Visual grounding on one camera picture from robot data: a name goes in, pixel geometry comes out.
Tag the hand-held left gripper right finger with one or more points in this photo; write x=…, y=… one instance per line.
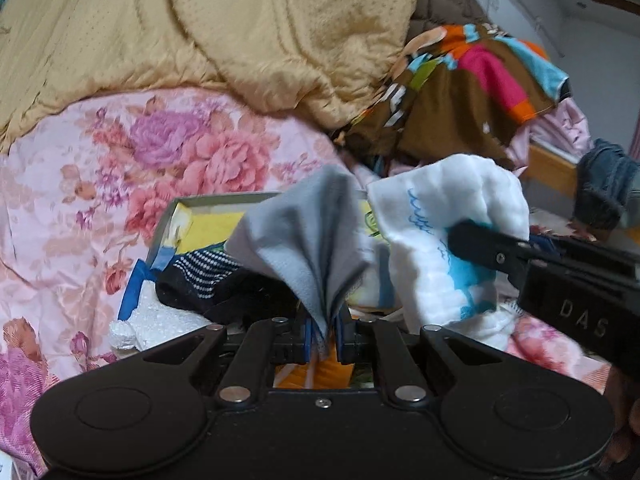
x=345, y=342

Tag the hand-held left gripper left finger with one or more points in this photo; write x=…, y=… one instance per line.
x=305, y=341

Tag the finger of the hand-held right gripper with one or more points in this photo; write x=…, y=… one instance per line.
x=480, y=245
x=590, y=260

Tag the orange plastic pack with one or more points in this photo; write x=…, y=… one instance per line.
x=330, y=375

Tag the white muslin cloth blue print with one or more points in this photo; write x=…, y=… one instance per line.
x=425, y=240

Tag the grey cloth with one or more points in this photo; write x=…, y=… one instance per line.
x=310, y=240

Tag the cartoon print tray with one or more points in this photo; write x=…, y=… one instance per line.
x=210, y=225

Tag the person's right hand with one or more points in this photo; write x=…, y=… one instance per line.
x=625, y=410

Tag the blue jeans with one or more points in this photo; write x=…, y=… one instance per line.
x=605, y=185

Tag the dark striped sock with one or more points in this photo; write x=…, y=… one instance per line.
x=210, y=280

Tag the lavender cloth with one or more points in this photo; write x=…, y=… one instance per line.
x=565, y=125

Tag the white fluffy cloth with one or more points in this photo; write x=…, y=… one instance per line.
x=160, y=320

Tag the brown colourful striped garment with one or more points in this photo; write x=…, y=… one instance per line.
x=450, y=100

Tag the pink floral bed sheet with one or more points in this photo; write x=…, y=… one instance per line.
x=100, y=200

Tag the yellow quilt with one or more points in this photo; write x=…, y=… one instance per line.
x=200, y=25

